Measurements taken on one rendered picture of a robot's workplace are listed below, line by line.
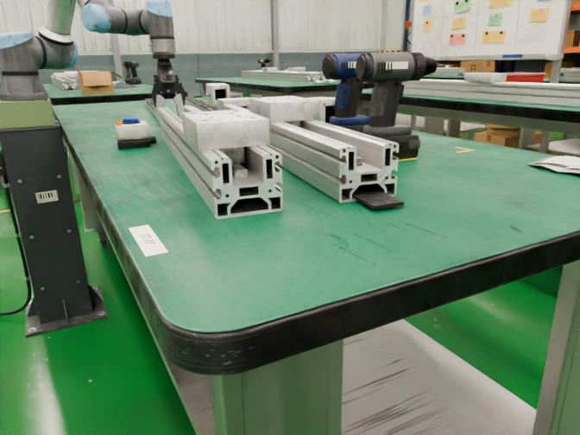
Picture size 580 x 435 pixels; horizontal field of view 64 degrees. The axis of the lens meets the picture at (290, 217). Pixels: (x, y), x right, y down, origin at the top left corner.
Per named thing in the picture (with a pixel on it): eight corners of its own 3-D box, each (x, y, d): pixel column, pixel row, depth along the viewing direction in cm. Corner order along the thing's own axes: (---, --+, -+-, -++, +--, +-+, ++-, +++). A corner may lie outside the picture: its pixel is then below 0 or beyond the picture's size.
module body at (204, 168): (160, 137, 137) (157, 107, 134) (195, 135, 140) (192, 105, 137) (215, 219, 65) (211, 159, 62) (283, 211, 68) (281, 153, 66)
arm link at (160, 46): (176, 39, 144) (148, 39, 141) (178, 54, 145) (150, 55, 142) (173, 40, 150) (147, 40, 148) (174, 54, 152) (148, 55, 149)
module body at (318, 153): (224, 133, 143) (223, 104, 140) (256, 130, 146) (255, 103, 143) (338, 203, 71) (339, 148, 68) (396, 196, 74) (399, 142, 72)
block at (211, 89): (204, 104, 238) (202, 85, 235) (225, 103, 242) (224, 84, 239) (207, 105, 229) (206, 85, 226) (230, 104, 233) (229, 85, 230)
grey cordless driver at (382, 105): (350, 155, 106) (353, 53, 99) (429, 149, 111) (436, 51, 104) (364, 161, 99) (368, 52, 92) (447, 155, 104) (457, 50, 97)
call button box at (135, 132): (117, 144, 126) (114, 121, 124) (154, 141, 129) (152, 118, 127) (118, 149, 118) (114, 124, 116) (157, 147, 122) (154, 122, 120)
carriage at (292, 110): (250, 127, 112) (249, 97, 110) (293, 123, 115) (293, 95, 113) (270, 135, 98) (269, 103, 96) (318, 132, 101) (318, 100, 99)
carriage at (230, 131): (185, 150, 84) (180, 112, 81) (244, 146, 87) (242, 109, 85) (199, 169, 69) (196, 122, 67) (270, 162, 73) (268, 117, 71)
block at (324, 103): (293, 130, 144) (293, 98, 141) (320, 127, 151) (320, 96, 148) (315, 134, 137) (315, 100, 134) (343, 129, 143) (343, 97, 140)
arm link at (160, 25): (157, 3, 148) (177, 0, 143) (160, 40, 151) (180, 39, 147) (137, 0, 141) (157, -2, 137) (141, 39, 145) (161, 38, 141)
